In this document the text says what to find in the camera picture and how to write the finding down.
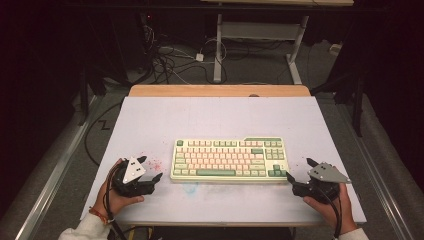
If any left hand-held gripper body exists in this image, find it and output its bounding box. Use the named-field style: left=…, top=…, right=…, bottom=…
left=111, top=156, right=156, bottom=198

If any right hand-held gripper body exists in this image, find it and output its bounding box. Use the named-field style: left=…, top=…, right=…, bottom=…
left=291, top=161, right=352, bottom=205

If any cream green pink keyboard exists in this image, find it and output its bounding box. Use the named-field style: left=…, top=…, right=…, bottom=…
left=170, top=136, right=290, bottom=184

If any person's left hand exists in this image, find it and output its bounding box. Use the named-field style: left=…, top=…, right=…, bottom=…
left=92, top=158, right=146, bottom=218

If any person's right hand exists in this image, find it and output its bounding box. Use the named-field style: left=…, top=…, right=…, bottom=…
left=302, top=182, right=358, bottom=235

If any black metal stand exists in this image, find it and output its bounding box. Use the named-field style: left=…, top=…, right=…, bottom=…
left=77, top=63, right=108, bottom=127
left=311, top=71, right=367, bottom=138

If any white table cover board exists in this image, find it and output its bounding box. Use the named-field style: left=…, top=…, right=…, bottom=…
left=80, top=96, right=368, bottom=225

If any wooden table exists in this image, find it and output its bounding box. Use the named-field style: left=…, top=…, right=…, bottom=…
left=114, top=84, right=359, bottom=228

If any white standing desk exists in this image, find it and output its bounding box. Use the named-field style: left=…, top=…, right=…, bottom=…
left=199, top=0, right=355, bottom=85

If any left hand-held gripper black cable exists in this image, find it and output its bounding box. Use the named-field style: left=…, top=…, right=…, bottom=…
left=103, top=163, right=130, bottom=240

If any hand-held gripper black cable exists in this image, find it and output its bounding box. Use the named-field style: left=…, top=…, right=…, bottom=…
left=314, top=186, right=344, bottom=240
left=103, top=163, right=130, bottom=240

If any right hand-held gripper black cable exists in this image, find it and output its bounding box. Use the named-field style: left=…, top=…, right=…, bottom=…
left=314, top=186, right=344, bottom=240

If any orange bracelet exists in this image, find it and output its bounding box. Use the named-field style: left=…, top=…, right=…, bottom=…
left=88, top=206, right=110, bottom=225

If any black floor cable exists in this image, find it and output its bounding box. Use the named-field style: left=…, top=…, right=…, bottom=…
left=83, top=101, right=123, bottom=168

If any aluminium floor rail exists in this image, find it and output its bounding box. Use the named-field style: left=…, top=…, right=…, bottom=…
left=13, top=95, right=103, bottom=240
left=334, top=101, right=418, bottom=240

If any tangle of floor cables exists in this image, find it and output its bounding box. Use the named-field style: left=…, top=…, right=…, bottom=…
left=139, top=24, right=228, bottom=85

